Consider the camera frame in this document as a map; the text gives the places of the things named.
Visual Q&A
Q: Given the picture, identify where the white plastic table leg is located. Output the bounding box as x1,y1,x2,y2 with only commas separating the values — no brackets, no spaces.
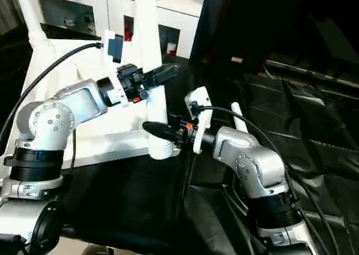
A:
12,0,45,45
132,0,174,161
231,102,250,133

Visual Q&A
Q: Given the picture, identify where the white plastic table top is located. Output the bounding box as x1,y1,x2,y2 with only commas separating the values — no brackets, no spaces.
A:
11,33,183,171

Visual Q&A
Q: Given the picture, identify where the red bottle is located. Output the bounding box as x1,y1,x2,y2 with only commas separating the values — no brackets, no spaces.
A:
125,20,134,41

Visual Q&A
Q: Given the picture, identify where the black work mat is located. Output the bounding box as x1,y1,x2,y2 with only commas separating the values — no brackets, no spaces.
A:
0,25,359,255

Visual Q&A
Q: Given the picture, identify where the white glass-door cabinet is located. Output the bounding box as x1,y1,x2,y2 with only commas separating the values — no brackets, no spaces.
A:
25,0,205,59

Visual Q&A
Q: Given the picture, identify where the dark metal rod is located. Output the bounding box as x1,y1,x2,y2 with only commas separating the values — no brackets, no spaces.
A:
264,58,359,87

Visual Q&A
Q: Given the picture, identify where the dark grey curtain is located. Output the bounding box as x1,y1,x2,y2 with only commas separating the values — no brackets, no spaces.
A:
0,0,20,34

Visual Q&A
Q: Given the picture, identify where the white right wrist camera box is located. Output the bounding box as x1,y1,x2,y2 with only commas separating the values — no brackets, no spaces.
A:
184,86,215,154

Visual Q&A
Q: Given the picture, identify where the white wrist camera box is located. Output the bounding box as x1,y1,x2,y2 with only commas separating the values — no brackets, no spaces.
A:
184,86,215,154
103,29,128,107

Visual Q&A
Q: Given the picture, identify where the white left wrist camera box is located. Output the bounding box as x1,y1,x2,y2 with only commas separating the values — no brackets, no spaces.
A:
103,29,128,107

